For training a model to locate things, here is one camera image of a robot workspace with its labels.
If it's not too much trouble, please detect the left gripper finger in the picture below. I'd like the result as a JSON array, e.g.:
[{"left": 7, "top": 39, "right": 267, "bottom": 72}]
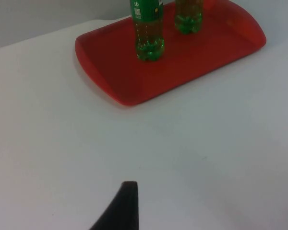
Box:
[{"left": 88, "top": 181, "right": 139, "bottom": 230}]

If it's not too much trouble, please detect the red tray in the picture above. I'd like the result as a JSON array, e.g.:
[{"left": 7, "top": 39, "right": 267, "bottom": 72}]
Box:
[{"left": 74, "top": 0, "right": 267, "bottom": 107}]

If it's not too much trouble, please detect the green plastic bottle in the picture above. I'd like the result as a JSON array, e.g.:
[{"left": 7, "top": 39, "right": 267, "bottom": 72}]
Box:
[
  {"left": 174, "top": 0, "right": 203, "bottom": 35},
  {"left": 129, "top": 0, "right": 166, "bottom": 61}
]

